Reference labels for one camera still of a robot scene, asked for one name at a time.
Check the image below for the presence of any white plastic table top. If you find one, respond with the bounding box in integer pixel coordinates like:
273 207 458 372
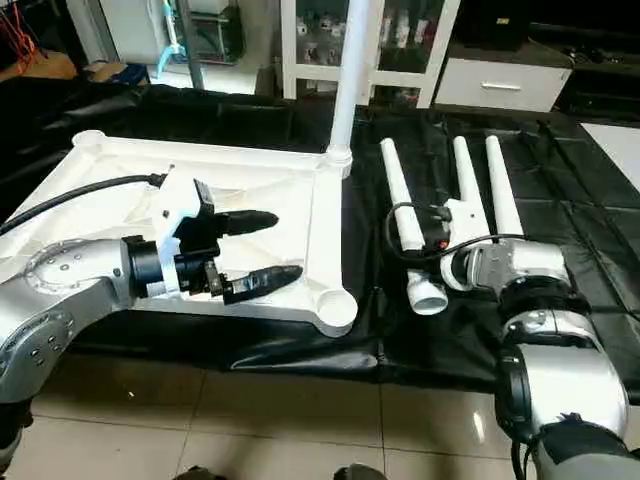
0 129 360 339

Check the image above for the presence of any white plastic table leg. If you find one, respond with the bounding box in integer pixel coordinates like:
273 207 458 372
324 0 377 180
377 137 450 317
452 135 492 243
484 134 525 242

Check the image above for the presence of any black work mat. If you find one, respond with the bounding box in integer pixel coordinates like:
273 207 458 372
0 80 640 406

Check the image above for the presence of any white low drawer unit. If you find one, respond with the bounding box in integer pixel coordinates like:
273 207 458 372
434 54 577 114

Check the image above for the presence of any grey metal pole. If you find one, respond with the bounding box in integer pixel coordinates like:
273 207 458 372
179 0 207 92

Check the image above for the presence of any white glass-door cabinet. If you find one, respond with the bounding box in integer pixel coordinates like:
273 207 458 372
279 0 462 110

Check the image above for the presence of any white sheet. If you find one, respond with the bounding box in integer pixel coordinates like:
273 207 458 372
579 121 640 193

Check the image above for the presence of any dark robot left foot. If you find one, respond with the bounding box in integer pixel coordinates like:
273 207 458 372
174 464 227 480

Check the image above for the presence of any dark robot foot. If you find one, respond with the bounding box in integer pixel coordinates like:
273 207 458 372
174 464 227 480
334 462 387 480

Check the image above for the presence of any dark robot right foot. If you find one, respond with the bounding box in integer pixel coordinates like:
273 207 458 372
334 462 387 480

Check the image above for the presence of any light blue hose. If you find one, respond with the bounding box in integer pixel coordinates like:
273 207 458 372
154 0 192 77

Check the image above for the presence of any red wire bundle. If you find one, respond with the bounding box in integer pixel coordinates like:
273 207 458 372
0 0 43 63

